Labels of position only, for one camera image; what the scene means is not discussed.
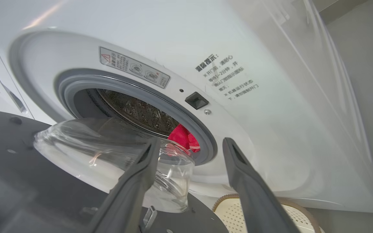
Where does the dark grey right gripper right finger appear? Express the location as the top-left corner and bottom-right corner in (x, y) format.
(222, 137), (301, 233)

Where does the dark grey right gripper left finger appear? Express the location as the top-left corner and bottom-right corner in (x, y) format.
(89, 138), (161, 233)

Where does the red and white garment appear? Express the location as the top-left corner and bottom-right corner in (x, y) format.
(168, 124), (201, 153)

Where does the black round washer door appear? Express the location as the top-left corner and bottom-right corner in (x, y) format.
(0, 109), (229, 233)

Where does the cream laundry basket brown rim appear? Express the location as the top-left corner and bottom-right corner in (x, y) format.
(212, 194), (323, 233)

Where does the white front-load washing machine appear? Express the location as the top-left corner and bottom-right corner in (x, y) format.
(0, 0), (373, 214)

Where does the black door latch slot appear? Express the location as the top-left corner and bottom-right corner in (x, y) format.
(185, 92), (209, 110)

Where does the chinese text notice sticker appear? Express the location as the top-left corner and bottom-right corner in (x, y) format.
(195, 53), (260, 101)

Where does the grey warning label sticker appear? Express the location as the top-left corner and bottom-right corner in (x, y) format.
(99, 47), (171, 89)

